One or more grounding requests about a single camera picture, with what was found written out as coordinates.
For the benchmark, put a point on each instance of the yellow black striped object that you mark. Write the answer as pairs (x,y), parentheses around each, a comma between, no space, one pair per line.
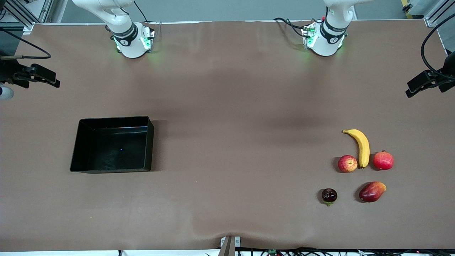
(407,9)

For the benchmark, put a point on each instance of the yellow banana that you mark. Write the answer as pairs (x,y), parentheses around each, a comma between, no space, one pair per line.
(363,149)

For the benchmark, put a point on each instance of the brown table mat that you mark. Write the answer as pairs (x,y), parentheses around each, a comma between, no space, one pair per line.
(227,199)

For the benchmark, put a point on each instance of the black plastic box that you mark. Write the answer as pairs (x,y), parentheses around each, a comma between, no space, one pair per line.
(113,145)

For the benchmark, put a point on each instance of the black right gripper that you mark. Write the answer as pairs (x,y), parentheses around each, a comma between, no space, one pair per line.
(7,70)

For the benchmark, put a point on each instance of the red pomegranate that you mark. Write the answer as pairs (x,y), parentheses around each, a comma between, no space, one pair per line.
(383,160)

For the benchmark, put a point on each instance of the red yellow mango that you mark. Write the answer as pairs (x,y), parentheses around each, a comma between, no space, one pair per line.
(371,192)

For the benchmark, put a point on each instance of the red yellow apple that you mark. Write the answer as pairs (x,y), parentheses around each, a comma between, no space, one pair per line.
(347,164)

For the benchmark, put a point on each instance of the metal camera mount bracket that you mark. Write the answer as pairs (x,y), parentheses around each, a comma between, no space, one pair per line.
(229,249)

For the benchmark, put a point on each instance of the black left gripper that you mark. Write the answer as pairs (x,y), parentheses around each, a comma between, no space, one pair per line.
(448,72)

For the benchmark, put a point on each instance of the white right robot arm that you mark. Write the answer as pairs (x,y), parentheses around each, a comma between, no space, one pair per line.
(131,46)

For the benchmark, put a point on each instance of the dark purple mangosteen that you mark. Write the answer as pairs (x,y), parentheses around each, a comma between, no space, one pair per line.
(329,195)

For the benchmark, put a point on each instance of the aluminium frame profile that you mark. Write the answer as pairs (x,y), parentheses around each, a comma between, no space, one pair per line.
(42,10)
(437,14)

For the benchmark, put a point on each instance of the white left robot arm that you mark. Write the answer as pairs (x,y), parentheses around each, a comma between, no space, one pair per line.
(327,44)

